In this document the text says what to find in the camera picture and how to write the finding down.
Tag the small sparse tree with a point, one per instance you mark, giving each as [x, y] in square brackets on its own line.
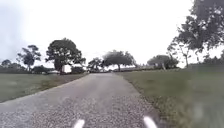
[29, 55]

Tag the wide flat-crowned tree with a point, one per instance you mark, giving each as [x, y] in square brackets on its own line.
[118, 58]

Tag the grey gravelly asphalt road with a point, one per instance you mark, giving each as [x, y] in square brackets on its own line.
[100, 96]

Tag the tall dark tree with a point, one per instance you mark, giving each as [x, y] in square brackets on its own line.
[208, 23]

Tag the distant dark tree line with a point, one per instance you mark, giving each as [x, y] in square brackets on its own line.
[10, 68]

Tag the robot's own part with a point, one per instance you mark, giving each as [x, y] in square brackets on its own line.
[79, 124]
[149, 122]

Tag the grass verge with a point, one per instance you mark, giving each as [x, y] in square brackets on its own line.
[180, 90]

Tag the large broad dark tree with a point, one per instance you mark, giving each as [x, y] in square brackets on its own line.
[63, 51]

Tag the grass field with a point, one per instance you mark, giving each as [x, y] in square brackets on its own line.
[20, 85]

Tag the small dark tree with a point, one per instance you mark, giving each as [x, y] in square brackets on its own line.
[95, 63]

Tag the low wide tree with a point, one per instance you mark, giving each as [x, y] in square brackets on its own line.
[162, 61]

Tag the thin bare-trunked tree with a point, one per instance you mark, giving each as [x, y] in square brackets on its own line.
[184, 53]

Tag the dark bush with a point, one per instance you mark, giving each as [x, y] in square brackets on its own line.
[77, 70]
[40, 69]

